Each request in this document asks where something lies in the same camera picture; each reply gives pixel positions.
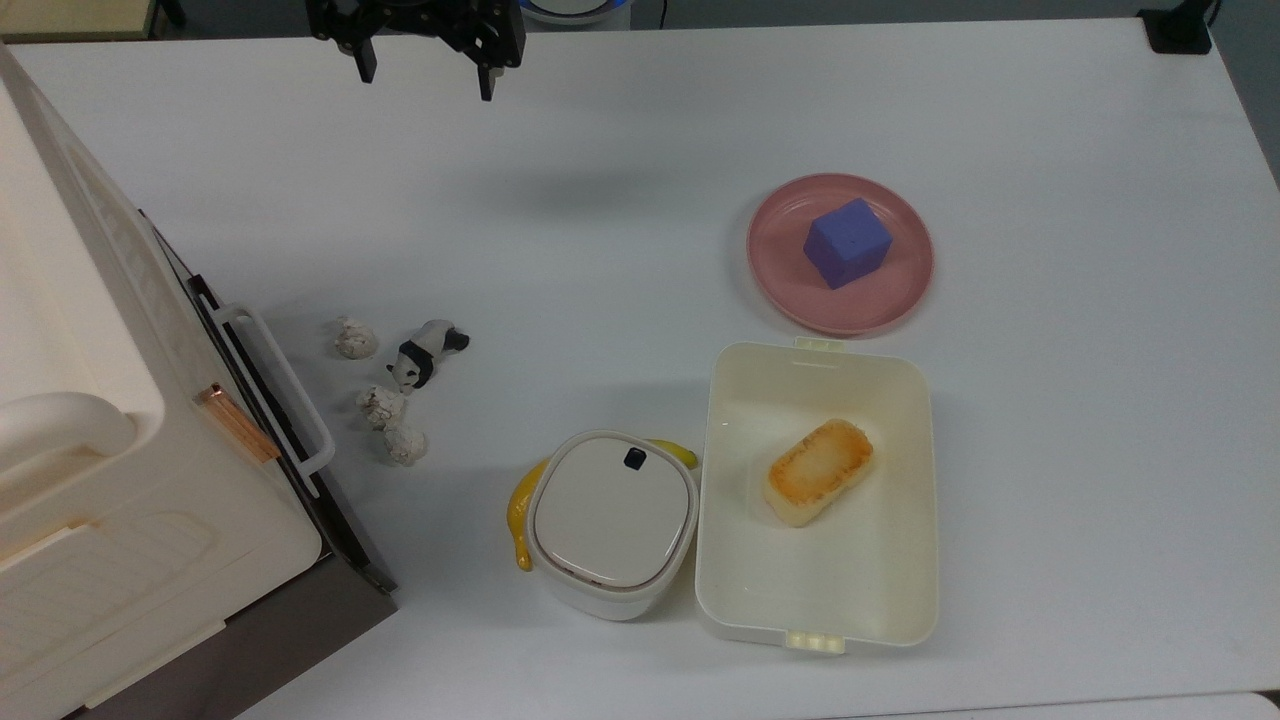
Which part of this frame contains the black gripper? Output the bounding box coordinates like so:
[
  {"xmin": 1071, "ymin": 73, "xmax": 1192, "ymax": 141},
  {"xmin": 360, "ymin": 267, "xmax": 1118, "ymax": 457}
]
[{"xmin": 306, "ymin": 0, "xmax": 527, "ymax": 102}]

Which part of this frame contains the white blue round object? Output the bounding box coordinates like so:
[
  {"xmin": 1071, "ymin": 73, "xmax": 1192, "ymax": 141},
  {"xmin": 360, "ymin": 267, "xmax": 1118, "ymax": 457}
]
[{"xmin": 519, "ymin": 0, "xmax": 631, "ymax": 25}]

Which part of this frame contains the white crumpled ball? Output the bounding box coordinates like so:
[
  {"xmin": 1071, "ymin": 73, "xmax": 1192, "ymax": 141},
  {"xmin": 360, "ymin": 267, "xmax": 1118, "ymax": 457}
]
[
  {"xmin": 384, "ymin": 425, "xmax": 429, "ymax": 467},
  {"xmin": 334, "ymin": 317, "xmax": 380, "ymax": 361},
  {"xmin": 357, "ymin": 386, "xmax": 408, "ymax": 431}
]

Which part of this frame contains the toy panda figure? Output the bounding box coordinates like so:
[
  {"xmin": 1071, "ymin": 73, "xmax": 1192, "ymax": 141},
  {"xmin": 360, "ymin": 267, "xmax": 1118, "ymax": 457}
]
[{"xmin": 387, "ymin": 319, "xmax": 471, "ymax": 393}]

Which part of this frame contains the wooden furniture edge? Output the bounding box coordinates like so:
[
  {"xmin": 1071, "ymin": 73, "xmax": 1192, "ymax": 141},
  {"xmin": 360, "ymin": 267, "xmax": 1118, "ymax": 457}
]
[{"xmin": 0, "ymin": 0, "xmax": 167, "ymax": 43}]

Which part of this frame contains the copper latch clip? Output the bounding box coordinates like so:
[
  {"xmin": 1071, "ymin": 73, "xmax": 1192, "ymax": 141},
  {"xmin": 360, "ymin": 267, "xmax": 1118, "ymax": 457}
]
[{"xmin": 196, "ymin": 383, "xmax": 281, "ymax": 464}]

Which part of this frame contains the pink round plate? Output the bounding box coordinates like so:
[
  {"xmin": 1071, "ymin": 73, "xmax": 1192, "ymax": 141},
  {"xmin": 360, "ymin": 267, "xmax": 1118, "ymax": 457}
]
[{"xmin": 746, "ymin": 173, "xmax": 936, "ymax": 337}]

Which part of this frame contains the yellow banana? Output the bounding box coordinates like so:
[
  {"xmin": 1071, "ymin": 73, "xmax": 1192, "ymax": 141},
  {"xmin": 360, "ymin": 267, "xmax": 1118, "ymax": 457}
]
[{"xmin": 507, "ymin": 438, "xmax": 700, "ymax": 573}]

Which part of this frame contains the purple cube block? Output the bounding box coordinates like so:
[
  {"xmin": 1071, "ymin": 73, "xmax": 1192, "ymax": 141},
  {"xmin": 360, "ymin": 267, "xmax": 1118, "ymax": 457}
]
[{"xmin": 803, "ymin": 197, "xmax": 893, "ymax": 291}]

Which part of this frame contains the white toaster oven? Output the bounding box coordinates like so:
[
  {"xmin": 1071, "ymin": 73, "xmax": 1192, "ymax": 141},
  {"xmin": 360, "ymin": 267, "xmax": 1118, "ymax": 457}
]
[{"xmin": 0, "ymin": 45, "xmax": 399, "ymax": 720}]

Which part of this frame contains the white square lidded container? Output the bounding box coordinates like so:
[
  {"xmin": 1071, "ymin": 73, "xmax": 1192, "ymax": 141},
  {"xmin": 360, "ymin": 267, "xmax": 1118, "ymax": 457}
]
[{"xmin": 526, "ymin": 430, "xmax": 700, "ymax": 622}]

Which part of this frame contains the toasted bread piece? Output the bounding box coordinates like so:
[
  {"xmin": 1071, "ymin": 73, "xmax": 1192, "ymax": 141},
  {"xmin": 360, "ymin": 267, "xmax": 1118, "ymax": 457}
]
[{"xmin": 763, "ymin": 418, "xmax": 877, "ymax": 528}]

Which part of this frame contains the cream rectangular lunch box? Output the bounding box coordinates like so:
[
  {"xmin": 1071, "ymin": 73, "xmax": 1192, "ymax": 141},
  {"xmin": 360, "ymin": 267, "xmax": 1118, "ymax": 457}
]
[{"xmin": 694, "ymin": 337, "xmax": 941, "ymax": 656}]

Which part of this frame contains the white drawer handle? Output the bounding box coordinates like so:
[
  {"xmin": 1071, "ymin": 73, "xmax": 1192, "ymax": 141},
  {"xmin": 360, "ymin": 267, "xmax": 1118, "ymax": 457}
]
[{"xmin": 211, "ymin": 304, "xmax": 336, "ymax": 477}]

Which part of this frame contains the black clamp mount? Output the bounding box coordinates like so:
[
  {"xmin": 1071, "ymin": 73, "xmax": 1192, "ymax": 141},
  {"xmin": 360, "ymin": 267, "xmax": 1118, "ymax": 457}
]
[{"xmin": 1138, "ymin": 0, "xmax": 1223, "ymax": 55}]

